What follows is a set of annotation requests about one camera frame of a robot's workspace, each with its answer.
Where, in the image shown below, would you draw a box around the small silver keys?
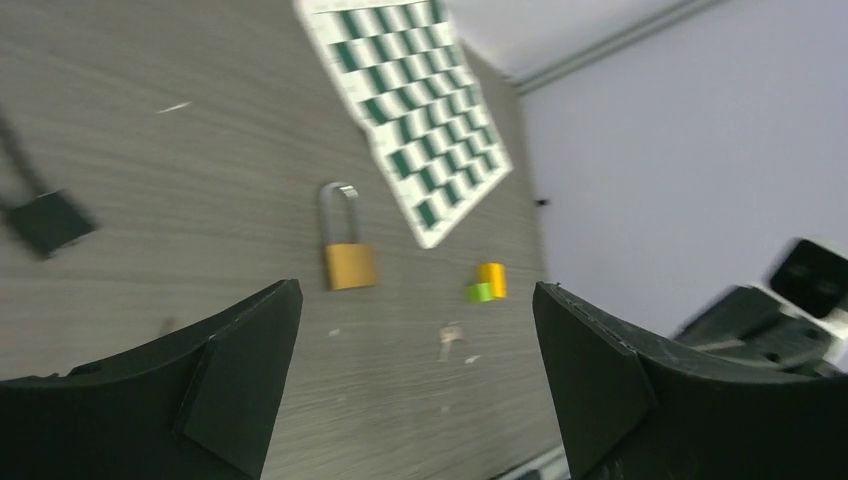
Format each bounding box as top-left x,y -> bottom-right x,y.
438,323 -> 465,362

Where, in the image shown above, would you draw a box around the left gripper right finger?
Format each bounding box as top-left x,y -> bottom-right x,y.
532,282 -> 847,479

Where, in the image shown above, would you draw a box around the brass padlock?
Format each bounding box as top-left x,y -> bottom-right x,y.
318,181 -> 378,291

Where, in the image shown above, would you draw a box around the green white chessboard mat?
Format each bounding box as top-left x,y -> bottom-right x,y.
294,1 -> 513,249

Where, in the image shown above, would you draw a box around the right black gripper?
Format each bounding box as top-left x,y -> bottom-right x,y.
672,286 -> 829,376

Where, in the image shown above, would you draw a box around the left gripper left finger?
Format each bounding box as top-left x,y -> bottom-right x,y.
1,279 -> 303,479

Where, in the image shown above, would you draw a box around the green block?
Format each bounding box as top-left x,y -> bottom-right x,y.
466,282 -> 494,304

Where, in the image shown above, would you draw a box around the yellow block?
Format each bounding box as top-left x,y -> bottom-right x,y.
478,262 -> 507,299

